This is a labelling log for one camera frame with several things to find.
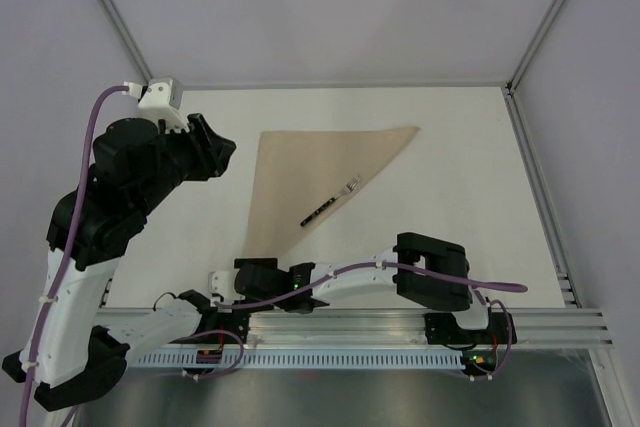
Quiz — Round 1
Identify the aluminium table edge rail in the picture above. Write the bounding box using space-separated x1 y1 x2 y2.
502 84 583 308

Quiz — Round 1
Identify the black handled silver fork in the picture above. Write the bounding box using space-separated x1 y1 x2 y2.
299 175 362 228

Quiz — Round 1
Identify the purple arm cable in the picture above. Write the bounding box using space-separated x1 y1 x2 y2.
217 261 529 383
17 84 246 427

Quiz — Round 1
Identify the aluminium right frame post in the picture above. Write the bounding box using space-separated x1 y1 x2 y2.
505 0 570 96

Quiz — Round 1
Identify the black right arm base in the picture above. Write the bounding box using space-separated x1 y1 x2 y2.
423 312 517 347

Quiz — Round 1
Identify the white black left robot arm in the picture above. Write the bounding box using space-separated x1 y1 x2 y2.
2 114 236 412

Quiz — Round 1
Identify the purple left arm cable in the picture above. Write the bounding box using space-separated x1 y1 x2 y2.
17 84 246 427

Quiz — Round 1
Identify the beige cloth napkin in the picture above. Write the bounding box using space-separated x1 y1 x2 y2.
242 126 420 258

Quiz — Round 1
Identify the aluminium rear frame bar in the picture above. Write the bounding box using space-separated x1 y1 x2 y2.
184 80 509 91

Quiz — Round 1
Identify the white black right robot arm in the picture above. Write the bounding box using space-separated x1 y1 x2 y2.
231 232 528 351

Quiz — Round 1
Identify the aluminium frame post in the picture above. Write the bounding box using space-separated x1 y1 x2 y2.
505 0 570 96
96 0 153 83

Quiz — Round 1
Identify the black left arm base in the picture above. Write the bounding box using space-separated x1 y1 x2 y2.
152 289 250 346

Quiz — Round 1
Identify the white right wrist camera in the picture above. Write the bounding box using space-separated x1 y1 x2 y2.
208 270 244 305

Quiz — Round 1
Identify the aluminium left frame post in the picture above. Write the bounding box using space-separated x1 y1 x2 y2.
96 0 153 83

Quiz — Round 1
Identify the white slotted cable duct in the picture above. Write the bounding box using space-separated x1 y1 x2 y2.
134 347 463 371

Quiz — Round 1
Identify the aluminium front mounting rail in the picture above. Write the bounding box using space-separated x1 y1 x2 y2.
94 307 616 348

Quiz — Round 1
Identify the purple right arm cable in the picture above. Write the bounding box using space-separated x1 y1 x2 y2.
217 261 529 383

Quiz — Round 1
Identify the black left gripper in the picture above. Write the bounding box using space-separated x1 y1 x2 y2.
133 113 237 217

